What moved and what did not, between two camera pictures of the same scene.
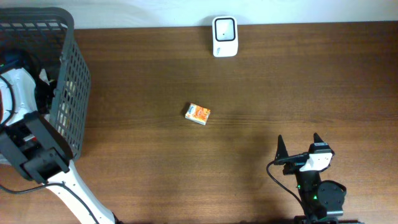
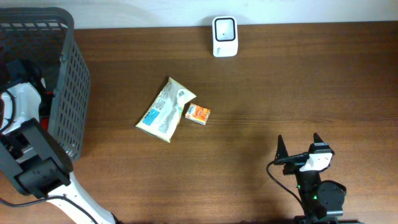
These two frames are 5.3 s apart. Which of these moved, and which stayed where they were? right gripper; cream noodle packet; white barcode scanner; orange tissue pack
Moved: cream noodle packet
Stayed: white barcode scanner; orange tissue pack; right gripper
